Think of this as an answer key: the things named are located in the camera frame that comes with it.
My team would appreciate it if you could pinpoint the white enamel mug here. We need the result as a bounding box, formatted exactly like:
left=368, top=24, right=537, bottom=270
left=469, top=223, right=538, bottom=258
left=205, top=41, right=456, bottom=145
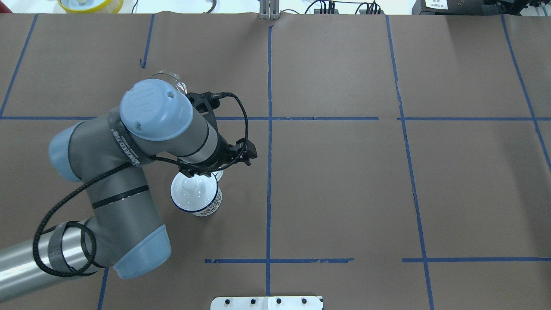
left=170, top=173, right=223, bottom=217

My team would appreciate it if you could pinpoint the yellow tape roll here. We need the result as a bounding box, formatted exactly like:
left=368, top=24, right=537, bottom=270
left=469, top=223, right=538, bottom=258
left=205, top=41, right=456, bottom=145
left=57, top=0, right=124, bottom=14

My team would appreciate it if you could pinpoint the black computer box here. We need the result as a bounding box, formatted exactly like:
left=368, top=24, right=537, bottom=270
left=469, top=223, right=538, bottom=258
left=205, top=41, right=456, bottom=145
left=411, top=0, right=493, bottom=16

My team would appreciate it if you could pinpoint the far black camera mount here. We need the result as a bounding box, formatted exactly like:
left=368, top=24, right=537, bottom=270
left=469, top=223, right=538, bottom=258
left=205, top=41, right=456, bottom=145
left=185, top=92, right=228, bottom=129

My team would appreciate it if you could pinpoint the aluminium frame post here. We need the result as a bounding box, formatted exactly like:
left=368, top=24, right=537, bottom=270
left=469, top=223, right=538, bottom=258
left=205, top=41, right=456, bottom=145
left=258, top=0, right=281, bottom=20

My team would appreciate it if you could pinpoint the white pedestal column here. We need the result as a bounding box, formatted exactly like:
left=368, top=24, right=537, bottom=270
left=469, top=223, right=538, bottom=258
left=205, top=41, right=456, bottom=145
left=210, top=296, right=324, bottom=310

